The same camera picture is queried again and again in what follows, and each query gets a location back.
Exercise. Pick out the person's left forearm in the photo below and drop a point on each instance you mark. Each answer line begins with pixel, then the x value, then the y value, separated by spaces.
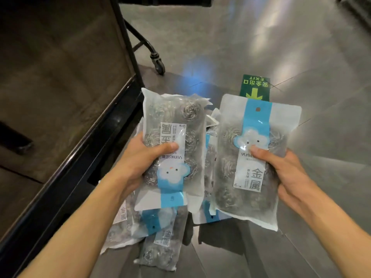
pixel 78 228

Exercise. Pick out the blue-banded steel wool bag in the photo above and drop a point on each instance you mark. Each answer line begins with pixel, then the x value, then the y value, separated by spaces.
pixel 174 124
pixel 252 193

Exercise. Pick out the person's left hand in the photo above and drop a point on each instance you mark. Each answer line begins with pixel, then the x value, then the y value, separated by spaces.
pixel 132 165

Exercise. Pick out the black trolley cart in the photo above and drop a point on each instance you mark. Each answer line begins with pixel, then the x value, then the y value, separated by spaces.
pixel 63 98

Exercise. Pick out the dark bar-shaped object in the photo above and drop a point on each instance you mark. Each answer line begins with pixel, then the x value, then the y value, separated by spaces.
pixel 14 138

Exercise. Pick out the person's right hand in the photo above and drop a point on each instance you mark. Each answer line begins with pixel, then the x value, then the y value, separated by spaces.
pixel 292 179

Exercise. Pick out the person's left thumb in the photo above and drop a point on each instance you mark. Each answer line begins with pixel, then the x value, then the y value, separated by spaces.
pixel 163 149

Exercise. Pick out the person's right forearm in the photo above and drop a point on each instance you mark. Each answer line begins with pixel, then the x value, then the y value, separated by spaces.
pixel 339 231

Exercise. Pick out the green floor arrow sticker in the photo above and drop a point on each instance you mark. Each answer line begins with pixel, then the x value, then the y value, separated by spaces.
pixel 255 83

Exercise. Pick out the pile of scourer packets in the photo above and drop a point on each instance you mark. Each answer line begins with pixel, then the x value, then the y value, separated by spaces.
pixel 162 246

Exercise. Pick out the black caster wheel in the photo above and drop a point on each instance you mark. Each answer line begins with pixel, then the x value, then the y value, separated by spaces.
pixel 158 64

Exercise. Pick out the person's right thumb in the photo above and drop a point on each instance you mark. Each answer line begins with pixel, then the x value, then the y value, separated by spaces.
pixel 265 157

